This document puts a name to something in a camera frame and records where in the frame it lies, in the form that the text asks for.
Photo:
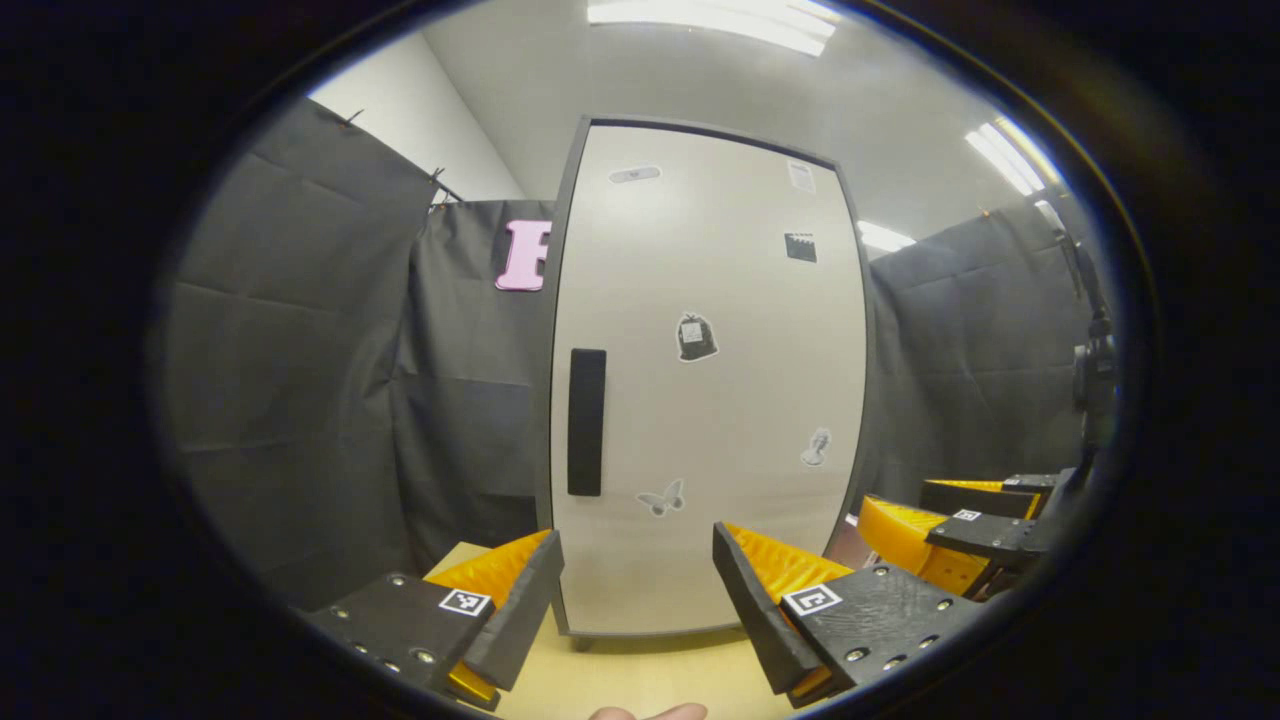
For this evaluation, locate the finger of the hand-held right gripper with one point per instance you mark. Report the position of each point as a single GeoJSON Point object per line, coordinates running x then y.
{"type": "Point", "coordinates": [965, 497]}
{"type": "Point", "coordinates": [985, 535]}

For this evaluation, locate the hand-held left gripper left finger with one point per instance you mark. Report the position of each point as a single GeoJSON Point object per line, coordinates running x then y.
{"type": "Point", "coordinates": [520, 620]}

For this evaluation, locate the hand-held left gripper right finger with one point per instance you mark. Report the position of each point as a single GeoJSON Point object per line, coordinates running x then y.
{"type": "Point", "coordinates": [760, 620]}

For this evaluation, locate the grey cabinet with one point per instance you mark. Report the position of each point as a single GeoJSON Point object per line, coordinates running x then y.
{"type": "Point", "coordinates": [540, 430]}

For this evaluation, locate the black backdrop cloth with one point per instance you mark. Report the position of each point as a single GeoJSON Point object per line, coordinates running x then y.
{"type": "Point", "coordinates": [970, 360]}
{"type": "Point", "coordinates": [290, 360]}

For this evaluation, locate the ceiling light panel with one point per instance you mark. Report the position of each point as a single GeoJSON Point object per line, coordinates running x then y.
{"type": "Point", "coordinates": [710, 22]}
{"type": "Point", "coordinates": [1010, 158]}
{"type": "Point", "coordinates": [885, 236]}

